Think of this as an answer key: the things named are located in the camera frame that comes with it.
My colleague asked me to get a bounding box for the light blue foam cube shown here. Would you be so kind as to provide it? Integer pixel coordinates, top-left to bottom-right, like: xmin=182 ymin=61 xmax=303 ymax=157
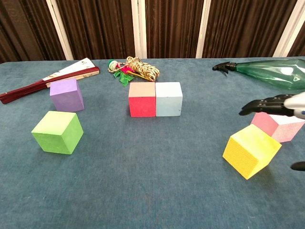
xmin=155 ymin=82 xmax=183 ymax=117

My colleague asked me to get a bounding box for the green foam cube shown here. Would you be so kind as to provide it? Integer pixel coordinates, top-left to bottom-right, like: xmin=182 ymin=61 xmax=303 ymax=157
xmin=30 ymin=110 xmax=84 ymax=155

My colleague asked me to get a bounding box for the dark brown curtain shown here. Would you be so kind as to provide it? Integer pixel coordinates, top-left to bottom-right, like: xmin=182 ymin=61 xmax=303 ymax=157
xmin=0 ymin=0 xmax=305 ymax=63

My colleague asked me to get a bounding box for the coiled beige rope bundle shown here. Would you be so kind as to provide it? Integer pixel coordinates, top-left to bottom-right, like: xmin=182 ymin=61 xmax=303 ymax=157
xmin=125 ymin=56 xmax=161 ymax=83

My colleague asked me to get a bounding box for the folded red paper fan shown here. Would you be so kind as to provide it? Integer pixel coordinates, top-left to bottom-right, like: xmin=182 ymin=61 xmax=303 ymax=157
xmin=0 ymin=58 xmax=101 ymax=105

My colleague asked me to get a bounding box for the green plastic spray bottle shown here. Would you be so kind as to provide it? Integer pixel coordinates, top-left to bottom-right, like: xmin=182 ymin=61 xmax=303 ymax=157
xmin=212 ymin=58 xmax=305 ymax=91

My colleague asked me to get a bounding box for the white partition frame post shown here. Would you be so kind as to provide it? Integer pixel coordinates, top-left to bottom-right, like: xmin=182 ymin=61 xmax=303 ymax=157
xmin=272 ymin=0 xmax=305 ymax=58
xmin=195 ymin=0 xmax=212 ymax=59
xmin=46 ymin=0 xmax=74 ymax=61
xmin=131 ymin=0 xmax=148 ymax=59

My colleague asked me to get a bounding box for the purple foam cube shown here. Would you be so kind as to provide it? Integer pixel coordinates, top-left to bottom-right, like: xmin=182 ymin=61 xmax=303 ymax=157
xmin=49 ymin=78 xmax=85 ymax=112

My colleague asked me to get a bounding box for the pink foam cube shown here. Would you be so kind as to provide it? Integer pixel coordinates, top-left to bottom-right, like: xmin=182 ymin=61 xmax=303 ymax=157
xmin=250 ymin=111 xmax=305 ymax=144

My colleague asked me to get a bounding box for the yellow foam cube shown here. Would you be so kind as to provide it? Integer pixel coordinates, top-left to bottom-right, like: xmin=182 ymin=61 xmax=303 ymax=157
xmin=222 ymin=124 xmax=283 ymax=180

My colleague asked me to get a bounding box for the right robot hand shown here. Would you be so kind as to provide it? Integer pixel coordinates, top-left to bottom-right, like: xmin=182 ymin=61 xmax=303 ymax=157
xmin=239 ymin=92 xmax=305 ymax=171

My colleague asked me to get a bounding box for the red foam cube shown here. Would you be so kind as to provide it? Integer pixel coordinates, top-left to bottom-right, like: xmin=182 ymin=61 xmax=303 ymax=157
xmin=128 ymin=82 xmax=157 ymax=118

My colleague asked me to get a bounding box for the blue felt table cloth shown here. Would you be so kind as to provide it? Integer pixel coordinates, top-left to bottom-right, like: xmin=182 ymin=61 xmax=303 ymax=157
xmin=0 ymin=56 xmax=305 ymax=229

